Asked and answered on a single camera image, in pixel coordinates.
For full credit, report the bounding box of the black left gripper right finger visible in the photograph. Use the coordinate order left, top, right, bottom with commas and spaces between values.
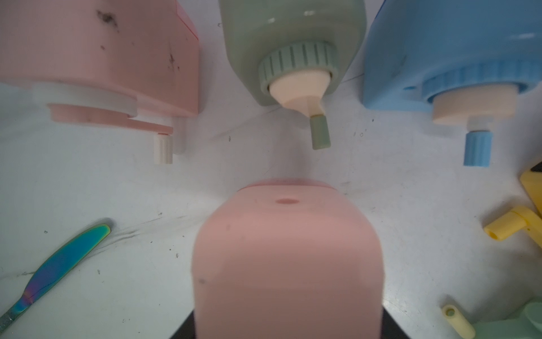
381, 308, 410, 339

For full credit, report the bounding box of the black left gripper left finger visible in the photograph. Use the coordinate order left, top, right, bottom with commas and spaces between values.
170, 312, 194, 339

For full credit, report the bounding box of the mint green pencil sharpener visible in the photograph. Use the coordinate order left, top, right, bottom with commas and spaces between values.
441, 297, 541, 339

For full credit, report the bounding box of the yellow pencil sharpener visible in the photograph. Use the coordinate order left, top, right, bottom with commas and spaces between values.
484, 162, 541, 247

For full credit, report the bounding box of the teal handled tool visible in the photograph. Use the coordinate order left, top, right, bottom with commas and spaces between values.
1, 223, 112, 333

